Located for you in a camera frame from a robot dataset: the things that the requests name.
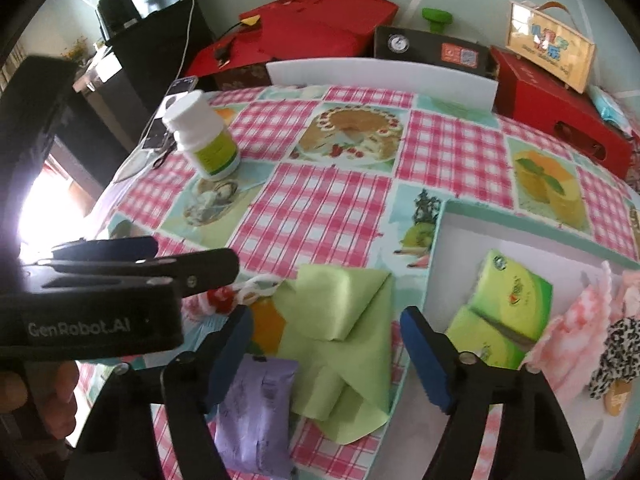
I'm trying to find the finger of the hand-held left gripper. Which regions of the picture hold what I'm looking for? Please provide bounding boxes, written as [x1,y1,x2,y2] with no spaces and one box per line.
[37,247,241,298]
[50,236,160,263]

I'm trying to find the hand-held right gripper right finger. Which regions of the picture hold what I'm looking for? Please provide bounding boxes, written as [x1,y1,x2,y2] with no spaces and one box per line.
[400,306,586,480]

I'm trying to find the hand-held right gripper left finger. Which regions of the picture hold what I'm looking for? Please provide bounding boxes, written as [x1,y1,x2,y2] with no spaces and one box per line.
[65,305,254,480]

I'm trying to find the green tissue pack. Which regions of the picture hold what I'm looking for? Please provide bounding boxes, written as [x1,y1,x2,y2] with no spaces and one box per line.
[467,249,554,346]
[444,305,538,371]

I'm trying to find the white foam tray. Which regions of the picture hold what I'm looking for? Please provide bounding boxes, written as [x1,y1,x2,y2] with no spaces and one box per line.
[390,200,640,480]

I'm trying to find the pink white wavy towel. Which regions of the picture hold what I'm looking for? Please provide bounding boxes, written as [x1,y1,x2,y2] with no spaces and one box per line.
[522,260,626,401]

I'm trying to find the leopard print scrunchie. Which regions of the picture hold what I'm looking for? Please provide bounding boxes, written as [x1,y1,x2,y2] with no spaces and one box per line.
[589,317,640,401]

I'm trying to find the pink baby clothes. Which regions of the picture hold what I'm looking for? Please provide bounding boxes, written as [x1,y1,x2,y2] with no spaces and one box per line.
[617,267,640,321]

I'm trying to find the person's left hand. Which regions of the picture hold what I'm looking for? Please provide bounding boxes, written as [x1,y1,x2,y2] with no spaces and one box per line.
[0,359,81,443]

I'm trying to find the red yarn flower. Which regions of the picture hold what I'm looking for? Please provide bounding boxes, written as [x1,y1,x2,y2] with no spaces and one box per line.
[202,287,236,316]

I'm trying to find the purple packet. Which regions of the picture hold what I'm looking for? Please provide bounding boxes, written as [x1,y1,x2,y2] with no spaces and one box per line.
[214,355,299,478]

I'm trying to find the green cloth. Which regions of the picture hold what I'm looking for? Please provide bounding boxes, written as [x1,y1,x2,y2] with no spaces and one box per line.
[272,264,396,445]

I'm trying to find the smartphone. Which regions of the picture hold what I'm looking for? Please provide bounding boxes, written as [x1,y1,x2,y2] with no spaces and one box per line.
[142,76,199,151]

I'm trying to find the white bottle with green label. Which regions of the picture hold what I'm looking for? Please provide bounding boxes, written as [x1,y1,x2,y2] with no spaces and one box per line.
[162,91,242,181]

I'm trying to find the pink checked printed tablecloth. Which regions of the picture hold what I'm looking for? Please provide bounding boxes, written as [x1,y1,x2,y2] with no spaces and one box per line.
[85,84,640,480]

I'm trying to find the black cabinet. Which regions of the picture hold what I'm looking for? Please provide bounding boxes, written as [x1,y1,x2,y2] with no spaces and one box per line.
[72,0,216,146]

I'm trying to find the dark floral box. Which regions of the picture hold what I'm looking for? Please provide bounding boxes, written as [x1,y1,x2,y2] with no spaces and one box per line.
[212,60,273,92]

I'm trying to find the white foam board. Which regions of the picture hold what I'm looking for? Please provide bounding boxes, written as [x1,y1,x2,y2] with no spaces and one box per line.
[266,57,499,111]

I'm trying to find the large flat red box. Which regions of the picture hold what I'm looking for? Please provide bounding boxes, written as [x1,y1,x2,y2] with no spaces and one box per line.
[185,0,399,78]

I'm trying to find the light blue packet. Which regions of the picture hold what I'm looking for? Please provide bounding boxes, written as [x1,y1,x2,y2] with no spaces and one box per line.
[587,85,636,136]

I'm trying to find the black box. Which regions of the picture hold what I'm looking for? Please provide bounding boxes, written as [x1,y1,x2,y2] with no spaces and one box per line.
[374,25,501,81]

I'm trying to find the yellow gift box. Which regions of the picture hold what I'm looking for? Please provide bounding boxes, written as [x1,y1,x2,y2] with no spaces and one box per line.
[505,1,597,94]

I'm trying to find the green knob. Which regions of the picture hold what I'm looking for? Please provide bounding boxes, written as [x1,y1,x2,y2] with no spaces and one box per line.
[421,7,453,33]

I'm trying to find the white charging cable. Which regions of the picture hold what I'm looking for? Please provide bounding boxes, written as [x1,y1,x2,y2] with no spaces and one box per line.
[147,0,197,126]

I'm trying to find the red box with handle hole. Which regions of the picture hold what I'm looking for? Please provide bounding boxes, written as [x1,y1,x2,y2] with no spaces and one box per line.
[490,45,633,181]

